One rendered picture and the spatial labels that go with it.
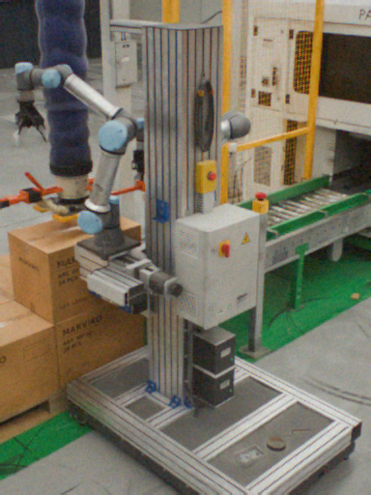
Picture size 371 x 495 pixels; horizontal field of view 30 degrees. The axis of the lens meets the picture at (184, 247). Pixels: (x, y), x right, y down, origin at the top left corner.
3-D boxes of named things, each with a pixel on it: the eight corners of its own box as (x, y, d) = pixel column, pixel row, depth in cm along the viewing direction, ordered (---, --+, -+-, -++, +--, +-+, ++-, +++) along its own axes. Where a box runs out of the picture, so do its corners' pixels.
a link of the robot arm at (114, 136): (109, 230, 325) (139, 122, 300) (95, 241, 312) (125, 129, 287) (87, 219, 327) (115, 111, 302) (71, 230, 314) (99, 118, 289)
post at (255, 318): (253, 346, 446) (260, 197, 408) (261, 350, 442) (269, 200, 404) (246, 350, 442) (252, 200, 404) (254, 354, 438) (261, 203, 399)
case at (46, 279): (100, 269, 426) (98, 206, 410) (143, 290, 399) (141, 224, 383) (14, 299, 388) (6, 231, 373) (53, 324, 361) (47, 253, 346)
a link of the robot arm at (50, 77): (64, 67, 303) (42, 66, 306) (51, 71, 293) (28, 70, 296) (65, 85, 306) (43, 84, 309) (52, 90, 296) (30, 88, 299)
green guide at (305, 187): (319, 182, 587) (320, 171, 584) (328, 184, 580) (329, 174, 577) (181, 229, 485) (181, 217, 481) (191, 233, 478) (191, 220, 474)
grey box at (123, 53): (133, 82, 498) (131, 39, 487) (138, 83, 495) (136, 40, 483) (111, 85, 486) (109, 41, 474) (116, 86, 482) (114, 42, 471)
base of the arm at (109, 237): (130, 242, 334) (130, 222, 331) (105, 250, 325) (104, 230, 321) (111, 233, 344) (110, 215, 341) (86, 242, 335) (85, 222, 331)
